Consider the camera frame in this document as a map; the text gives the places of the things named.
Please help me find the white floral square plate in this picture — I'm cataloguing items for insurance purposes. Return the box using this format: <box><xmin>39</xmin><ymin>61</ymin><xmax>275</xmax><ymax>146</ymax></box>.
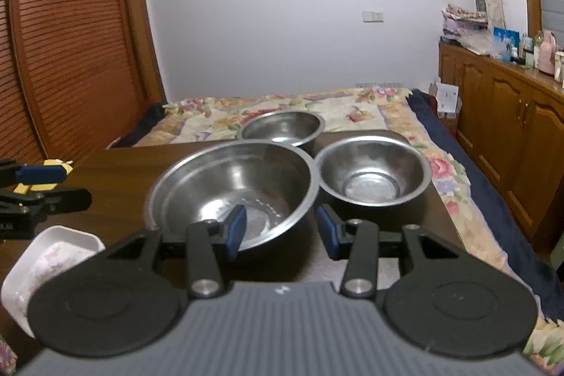
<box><xmin>0</xmin><ymin>225</ymin><xmax>106</xmax><ymax>339</ymax></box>

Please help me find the clear plastic bag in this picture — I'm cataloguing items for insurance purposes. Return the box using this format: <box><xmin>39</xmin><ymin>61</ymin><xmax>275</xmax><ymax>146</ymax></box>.
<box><xmin>458</xmin><ymin>33</ymin><xmax>501</xmax><ymax>56</ymax></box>

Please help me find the medium steel bowl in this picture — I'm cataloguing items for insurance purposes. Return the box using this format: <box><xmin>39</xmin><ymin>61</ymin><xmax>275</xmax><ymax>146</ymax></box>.
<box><xmin>315</xmin><ymin>137</ymin><xmax>433</xmax><ymax>208</ymax></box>

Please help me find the white cardboard box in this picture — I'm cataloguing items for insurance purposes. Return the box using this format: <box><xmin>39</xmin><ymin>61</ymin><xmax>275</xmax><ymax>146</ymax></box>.
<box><xmin>429</xmin><ymin>81</ymin><xmax>461</xmax><ymax>118</ymax></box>

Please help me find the large steel bowl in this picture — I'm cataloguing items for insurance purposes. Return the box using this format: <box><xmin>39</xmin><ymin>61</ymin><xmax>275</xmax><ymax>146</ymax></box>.
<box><xmin>144</xmin><ymin>140</ymin><xmax>321</xmax><ymax>252</ymax></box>

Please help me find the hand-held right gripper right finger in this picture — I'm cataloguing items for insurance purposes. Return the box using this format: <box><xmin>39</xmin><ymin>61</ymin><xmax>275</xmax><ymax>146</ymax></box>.
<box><xmin>316</xmin><ymin>203</ymin><xmax>463</xmax><ymax>300</ymax></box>

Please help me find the floral blanket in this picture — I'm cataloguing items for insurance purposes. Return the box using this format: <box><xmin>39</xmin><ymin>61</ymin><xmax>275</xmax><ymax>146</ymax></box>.
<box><xmin>0</xmin><ymin>85</ymin><xmax>564</xmax><ymax>376</ymax></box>

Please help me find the stack of folded cloth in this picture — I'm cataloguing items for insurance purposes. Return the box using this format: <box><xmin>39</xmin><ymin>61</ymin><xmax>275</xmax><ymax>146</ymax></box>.
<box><xmin>442</xmin><ymin>4</ymin><xmax>490</xmax><ymax>38</ymax></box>

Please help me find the wooden louvred wardrobe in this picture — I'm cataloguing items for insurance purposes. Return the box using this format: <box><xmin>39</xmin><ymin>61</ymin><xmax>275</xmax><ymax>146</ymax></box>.
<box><xmin>0</xmin><ymin>0</ymin><xmax>167</xmax><ymax>172</ymax></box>

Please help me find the yellow plush toy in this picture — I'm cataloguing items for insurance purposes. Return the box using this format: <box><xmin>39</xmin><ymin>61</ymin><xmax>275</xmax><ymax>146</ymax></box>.
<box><xmin>14</xmin><ymin>159</ymin><xmax>74</xmax><ymax>195</ymax></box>

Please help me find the wooden cabinet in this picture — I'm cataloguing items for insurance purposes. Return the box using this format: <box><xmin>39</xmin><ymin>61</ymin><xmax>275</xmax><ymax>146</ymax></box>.
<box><xmin>438</xmin><ymin>40</ymin><xmax>564</xmax><ymax>259</ymax></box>

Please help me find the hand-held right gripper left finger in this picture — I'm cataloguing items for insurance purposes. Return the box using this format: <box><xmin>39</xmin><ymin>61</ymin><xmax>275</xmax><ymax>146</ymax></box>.
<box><xmin>106</xmin><ymin>204</ymin><xmax>248</xmax><ymax>300</ymax></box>

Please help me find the small steel bowl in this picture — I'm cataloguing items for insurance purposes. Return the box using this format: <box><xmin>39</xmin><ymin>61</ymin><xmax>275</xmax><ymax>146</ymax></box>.
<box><xmin>237</xmin><ymin>110</ymin><xmax>327</xmax><ymax>159</ymax></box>

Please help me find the pink thermos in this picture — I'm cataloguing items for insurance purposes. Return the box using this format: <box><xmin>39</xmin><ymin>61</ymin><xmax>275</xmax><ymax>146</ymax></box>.
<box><xmin>538</xmin><ymin>30</ymin><xmax>557</xmax><ymax>74</ymax></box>

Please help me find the blue box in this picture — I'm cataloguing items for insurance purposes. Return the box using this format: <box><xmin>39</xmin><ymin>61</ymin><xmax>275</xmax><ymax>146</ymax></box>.
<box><xmin>492</xmin><ymin>26</ymin><xmax>521</xmax><ymax>51</ymax></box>

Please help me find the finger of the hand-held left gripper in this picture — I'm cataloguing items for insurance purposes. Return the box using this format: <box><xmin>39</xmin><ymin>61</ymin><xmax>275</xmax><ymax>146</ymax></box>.
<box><xmin>0</xmin><ymin>188</ymin><xmax>92</xmax><ymax>222</ymax></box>
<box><xmin>0</xmin><ymin>159</ymin><xmax>67</xmax><ymax>186</ymax></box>

